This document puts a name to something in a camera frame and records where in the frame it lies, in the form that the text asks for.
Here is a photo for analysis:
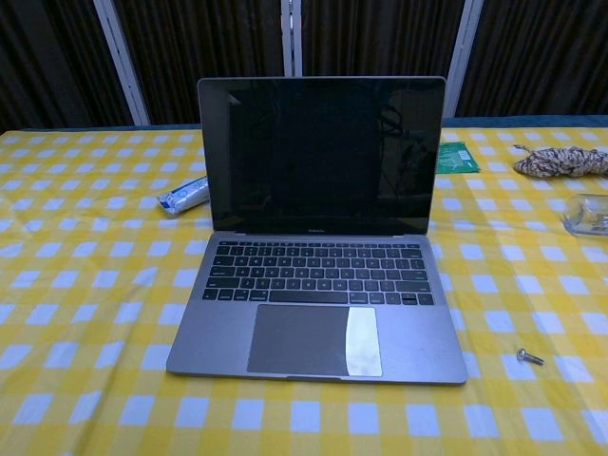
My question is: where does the dark partition panel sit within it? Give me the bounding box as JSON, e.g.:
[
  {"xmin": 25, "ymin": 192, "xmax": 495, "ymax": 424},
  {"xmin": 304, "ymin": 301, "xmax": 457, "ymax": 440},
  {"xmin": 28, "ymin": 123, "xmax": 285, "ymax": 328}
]
[
  {"xmin": 0, "ymin": 0, "xmax": 134, "ymax": 132},
  {"xmin": 303, "ymin": 0, "xmax": 469, "ymax": 118},
  {"xmin": 113, "ymin": 0, "xmax": 286, "ymax": 127},
  {"xmin": 455, "ymin": 0, "xmax": 608, "ymax": 120}
]

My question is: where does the clear plastic bottle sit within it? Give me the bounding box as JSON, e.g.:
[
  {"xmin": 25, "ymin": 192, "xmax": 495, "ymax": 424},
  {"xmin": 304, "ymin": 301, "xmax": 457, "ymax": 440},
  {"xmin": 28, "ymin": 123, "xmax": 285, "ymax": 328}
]
[{"xmin": 562, "ymin": 193, "xmax": 608, "ymax": 246}]

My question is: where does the white partition post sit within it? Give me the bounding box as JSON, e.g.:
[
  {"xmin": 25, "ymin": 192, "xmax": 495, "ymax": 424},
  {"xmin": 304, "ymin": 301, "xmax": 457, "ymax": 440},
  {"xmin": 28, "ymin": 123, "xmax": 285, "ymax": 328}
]
[
  {"xmin": 282, "ymin": 0, "xmax": 308, "ymax": 78},
  {"xmin": 444, "ymin": 0, "xmax": 490, "ymax": 119},
  {"xmin": 92, "ymin": 0, "xmax": 146, "ymax": 127}
]

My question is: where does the blue white toothpaste tube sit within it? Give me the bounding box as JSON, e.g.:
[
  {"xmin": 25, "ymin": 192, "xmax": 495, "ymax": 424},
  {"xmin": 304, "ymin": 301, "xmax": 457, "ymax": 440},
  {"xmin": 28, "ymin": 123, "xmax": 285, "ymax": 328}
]
[{"xmin": 156, "ymin": 174, "xmax": 210, "ymax": 219}]

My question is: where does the green foil packet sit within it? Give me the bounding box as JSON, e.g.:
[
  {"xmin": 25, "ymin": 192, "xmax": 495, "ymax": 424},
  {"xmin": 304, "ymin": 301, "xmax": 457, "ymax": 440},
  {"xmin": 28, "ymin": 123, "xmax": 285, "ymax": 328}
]
[{"xmin": 436, "ymin": 140, "xmax": 481, "ymax": 176}]

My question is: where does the yellow white checkered tablecloth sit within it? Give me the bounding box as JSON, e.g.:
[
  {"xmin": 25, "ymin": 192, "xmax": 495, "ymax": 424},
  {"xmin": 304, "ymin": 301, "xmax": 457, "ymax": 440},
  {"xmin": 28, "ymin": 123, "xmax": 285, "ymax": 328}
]
[{"xmin": 0, "ymin": 123, "xmax": 608, "ymax": 456}]

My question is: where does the silver laptop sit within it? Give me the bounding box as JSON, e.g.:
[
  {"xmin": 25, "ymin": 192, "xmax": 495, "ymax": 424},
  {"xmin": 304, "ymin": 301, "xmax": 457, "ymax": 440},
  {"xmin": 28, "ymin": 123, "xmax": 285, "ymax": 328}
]
[{"xmin": 165, "ymin": 75, "xmax": 469, "ymax": 387}]

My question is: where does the braided multicolour rope bundle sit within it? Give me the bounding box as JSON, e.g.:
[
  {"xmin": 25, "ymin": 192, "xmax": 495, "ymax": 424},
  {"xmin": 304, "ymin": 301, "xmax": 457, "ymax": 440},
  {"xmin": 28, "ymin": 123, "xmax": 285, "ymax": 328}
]
[{"xmin": 512, "ymin": 144, "xmax": 608, "ymax": 181}]

